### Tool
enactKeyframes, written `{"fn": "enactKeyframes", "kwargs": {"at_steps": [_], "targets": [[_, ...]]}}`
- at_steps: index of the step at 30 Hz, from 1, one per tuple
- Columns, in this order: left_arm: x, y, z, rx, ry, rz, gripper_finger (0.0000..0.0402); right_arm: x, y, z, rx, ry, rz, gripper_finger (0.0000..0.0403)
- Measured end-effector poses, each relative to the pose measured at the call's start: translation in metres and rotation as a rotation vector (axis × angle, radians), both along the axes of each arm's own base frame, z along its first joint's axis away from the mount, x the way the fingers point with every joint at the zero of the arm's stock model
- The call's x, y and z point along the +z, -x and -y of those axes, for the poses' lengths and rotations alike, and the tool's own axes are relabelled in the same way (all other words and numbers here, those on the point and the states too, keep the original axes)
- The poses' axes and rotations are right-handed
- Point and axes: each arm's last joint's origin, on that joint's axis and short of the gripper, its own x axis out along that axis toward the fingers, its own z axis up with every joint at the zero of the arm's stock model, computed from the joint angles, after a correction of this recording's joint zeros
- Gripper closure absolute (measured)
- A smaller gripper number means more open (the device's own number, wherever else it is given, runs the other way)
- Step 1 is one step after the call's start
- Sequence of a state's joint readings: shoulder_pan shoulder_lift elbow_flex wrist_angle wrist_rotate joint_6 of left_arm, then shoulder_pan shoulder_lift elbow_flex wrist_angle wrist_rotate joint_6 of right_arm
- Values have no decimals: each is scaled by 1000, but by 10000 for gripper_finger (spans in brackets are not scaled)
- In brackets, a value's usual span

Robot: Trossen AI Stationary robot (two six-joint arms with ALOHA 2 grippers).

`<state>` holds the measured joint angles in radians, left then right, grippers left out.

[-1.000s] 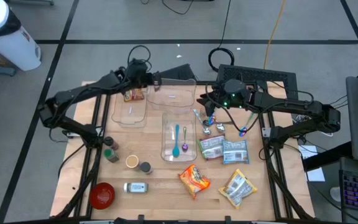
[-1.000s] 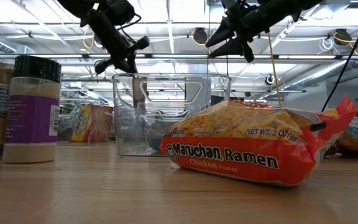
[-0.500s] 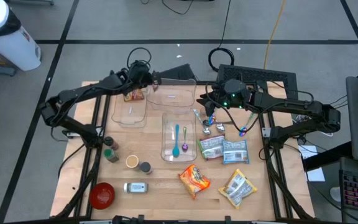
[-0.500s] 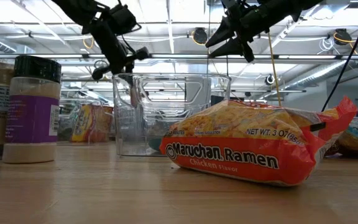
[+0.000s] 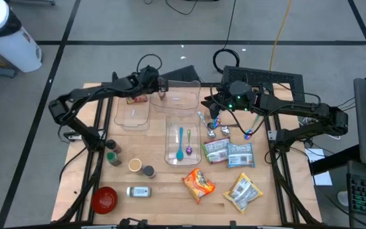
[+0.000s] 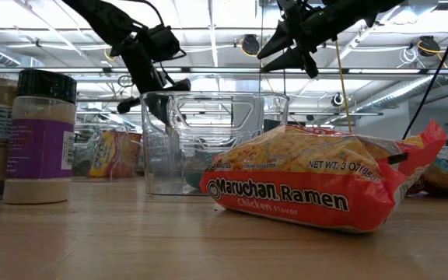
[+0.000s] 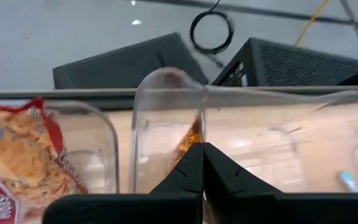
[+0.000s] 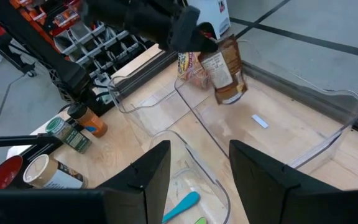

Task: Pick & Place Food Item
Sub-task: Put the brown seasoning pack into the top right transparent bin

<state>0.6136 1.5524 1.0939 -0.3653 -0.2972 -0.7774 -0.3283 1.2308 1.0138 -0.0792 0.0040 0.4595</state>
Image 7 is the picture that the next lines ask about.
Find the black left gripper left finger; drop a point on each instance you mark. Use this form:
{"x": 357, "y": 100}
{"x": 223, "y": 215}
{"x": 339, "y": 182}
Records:
{"x": 135, "y": 211}

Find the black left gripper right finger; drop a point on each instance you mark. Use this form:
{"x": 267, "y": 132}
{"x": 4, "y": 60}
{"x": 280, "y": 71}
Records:
{"x": 259, "y": 211}

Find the red beef ramen packet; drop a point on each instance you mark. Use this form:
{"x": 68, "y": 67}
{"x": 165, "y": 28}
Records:
{"x": 26, "y": 155}

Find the black flat case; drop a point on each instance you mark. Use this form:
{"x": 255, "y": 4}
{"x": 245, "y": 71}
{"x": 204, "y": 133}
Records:
{"x": 129, "y": 68}

